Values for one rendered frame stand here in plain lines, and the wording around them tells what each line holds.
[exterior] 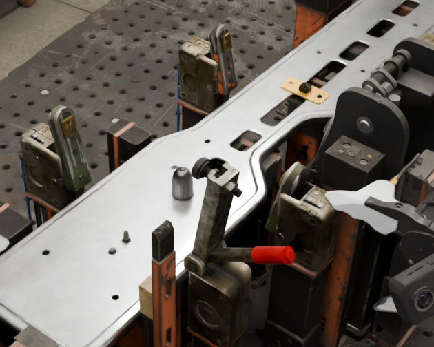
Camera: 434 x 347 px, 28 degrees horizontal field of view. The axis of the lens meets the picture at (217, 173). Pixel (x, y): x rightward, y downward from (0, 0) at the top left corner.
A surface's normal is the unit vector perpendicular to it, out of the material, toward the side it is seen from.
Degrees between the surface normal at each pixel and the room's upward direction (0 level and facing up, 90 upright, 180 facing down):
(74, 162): 78
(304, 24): 90
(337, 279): 90
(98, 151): 0
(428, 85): 0
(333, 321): 90
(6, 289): 0
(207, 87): 90
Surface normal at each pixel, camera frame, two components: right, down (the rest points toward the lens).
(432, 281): 0.33, 0.22
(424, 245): -0.61, 0.51
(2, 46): 0.03, -0.75
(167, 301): 0.79, 0.42
